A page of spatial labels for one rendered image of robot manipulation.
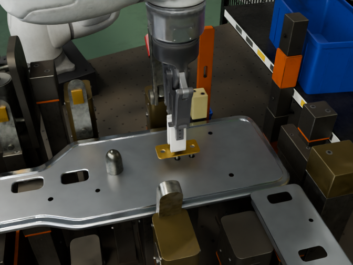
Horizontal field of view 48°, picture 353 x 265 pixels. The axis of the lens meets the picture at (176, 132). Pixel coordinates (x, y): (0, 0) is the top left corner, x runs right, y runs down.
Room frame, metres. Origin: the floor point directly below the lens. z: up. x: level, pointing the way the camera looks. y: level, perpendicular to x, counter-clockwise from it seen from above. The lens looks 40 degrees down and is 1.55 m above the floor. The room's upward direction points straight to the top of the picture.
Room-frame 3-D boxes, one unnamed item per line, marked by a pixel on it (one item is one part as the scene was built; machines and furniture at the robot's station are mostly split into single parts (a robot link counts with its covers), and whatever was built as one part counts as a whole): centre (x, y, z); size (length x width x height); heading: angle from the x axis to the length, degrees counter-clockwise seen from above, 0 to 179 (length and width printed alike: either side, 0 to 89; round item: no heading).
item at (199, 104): (0.72, -0.05, 0.88); 0.04 x 0.04 x 0.37; 14
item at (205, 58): (0.76, -0.06, 0.95); 0.03 x 0.01 x 0.50; 104
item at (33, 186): (0.51, 0.28, 0.84); 0.12 x 0.05 x 0.29; 14
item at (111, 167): (0.55, 0.12, 1.02); 0.03 x 0.03 x 0.07
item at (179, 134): (0.55, -0.01, 1.09); 0.03 x 0.01 x 0.05; 14
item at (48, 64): (0.73, 0.28, 0.91); 0.07 x 0.05 x 0.42; 14
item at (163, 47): (0.58, 0.00, 1.22); 0.08 x 0.07 x 0.09; 14
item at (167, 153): (0.58, 0.00, 1.03); 0.08 x 0.04 x 0.01; 104
